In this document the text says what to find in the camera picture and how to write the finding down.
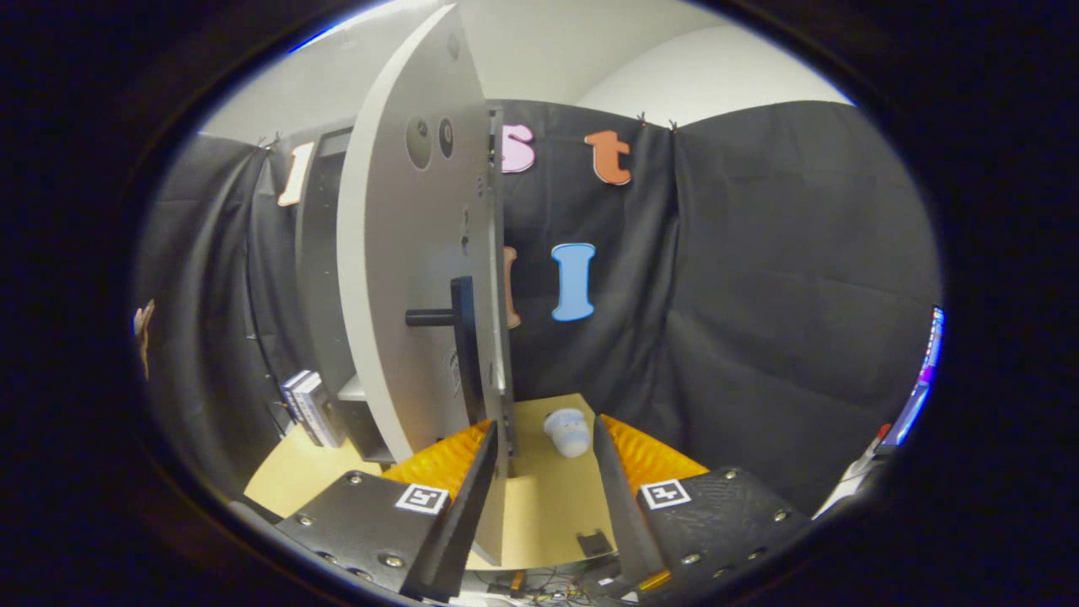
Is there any white blue rounded object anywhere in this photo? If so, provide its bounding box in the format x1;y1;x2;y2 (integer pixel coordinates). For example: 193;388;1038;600
542;408;593;459

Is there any white spine book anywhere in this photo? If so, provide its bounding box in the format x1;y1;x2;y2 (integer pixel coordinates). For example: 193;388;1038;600
291;371;325;443

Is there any black door handle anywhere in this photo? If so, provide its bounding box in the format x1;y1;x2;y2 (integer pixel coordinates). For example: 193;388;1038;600
405;277;488;427

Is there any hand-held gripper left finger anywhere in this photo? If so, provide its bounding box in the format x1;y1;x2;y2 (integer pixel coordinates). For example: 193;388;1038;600
274;419;500;604

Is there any black backdrop cloth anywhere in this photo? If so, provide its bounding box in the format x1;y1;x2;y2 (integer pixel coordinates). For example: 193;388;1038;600
135;99;943;515

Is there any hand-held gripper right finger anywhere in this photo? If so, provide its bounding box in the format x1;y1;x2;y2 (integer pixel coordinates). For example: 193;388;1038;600
592;413;814;601

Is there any tangle of cables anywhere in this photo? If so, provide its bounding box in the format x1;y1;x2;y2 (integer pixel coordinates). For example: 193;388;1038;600
472;567;625;604

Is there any grey cover book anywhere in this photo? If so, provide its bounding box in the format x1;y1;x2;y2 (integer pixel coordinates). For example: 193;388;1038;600
303;375;346;448

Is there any grey cabinet body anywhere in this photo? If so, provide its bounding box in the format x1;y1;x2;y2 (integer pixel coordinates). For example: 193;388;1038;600
295;105;519;465

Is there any thin black stand pole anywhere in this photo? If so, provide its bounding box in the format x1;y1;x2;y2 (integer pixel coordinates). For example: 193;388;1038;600
243;228;287;431

